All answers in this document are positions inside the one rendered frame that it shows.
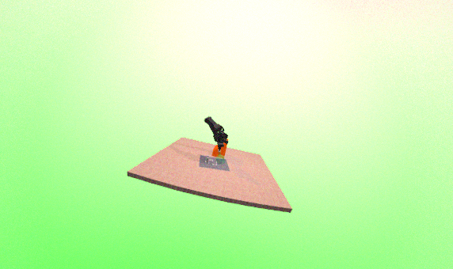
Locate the grey flat mat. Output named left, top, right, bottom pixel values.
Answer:
left=199, top=155, right=230, bottom=171

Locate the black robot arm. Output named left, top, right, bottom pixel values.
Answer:
left=204, top=116, right=228, bottom=144

